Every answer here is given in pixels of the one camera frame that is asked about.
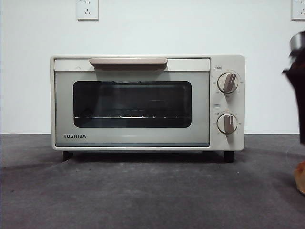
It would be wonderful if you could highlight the golden bread roll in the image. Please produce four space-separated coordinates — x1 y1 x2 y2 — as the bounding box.
293 162 305 194

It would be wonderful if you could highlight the glass oven door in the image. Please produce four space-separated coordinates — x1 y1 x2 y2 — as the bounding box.
54 58 211 147

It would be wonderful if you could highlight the cream Toshiba toaster oven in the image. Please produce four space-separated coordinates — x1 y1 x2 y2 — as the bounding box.
50 54 246 164

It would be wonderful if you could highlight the oven temperature knob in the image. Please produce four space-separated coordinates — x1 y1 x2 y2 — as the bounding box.
218 73 240 94

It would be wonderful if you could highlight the oven timer knob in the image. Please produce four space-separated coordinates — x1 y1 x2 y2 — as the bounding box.
218 113 238 134

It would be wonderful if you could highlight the white wall socket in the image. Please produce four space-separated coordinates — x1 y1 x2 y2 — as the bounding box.
291 0 305 21
76 0 99 21

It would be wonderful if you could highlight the metal wire oven rack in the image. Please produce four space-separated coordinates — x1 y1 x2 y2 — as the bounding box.
74 108 192 120

